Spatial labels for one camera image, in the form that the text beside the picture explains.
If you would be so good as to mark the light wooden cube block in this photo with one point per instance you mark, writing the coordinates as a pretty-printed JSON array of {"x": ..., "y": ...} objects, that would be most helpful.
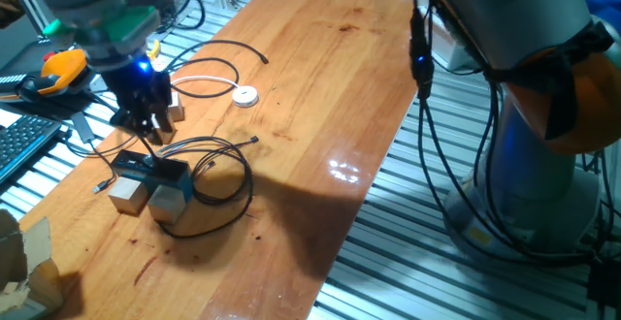
[
  {"x": 127, "y": 195},
  {"x": 175, "y": 106},
  {"x": 166, "y": 204},
  {"x": 167, "y": 137}
]

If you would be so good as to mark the black computer keyboard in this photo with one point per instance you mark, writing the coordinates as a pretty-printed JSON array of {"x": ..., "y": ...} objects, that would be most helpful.
[{"x": 22, "y": 140}]

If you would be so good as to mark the torn cardboard box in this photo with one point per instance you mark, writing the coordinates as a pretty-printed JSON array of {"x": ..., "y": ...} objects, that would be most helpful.
[{"x": 39, "y": 281}]

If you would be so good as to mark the orange and black teach pendant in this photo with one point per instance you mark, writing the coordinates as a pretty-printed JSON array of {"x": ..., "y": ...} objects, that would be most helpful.
[{"x": 63, "y": 68}]

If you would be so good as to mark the blue plastic bag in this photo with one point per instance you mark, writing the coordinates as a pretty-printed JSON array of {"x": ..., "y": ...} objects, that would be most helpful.
[{"x": 606, "y": 5}]

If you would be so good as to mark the white drawer box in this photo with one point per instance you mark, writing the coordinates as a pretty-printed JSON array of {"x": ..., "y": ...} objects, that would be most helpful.
[{"x": 456, "y": 55}]

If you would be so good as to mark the black USB docking station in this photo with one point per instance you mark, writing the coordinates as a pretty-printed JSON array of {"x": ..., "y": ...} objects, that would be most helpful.
[{"x": 172, "y": 172}]

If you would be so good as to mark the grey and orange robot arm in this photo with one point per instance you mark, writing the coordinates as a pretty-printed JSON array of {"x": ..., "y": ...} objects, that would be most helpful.
[{"x": 533, "y": 19}]

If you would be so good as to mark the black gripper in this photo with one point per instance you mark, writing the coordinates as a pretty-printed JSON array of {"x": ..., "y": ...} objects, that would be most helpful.
[{"x": 136, "y": 87}]

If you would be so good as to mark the green printed wrist mount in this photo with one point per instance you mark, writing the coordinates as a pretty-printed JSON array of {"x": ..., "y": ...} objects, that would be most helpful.
[{"x": 128, "y": 24}]

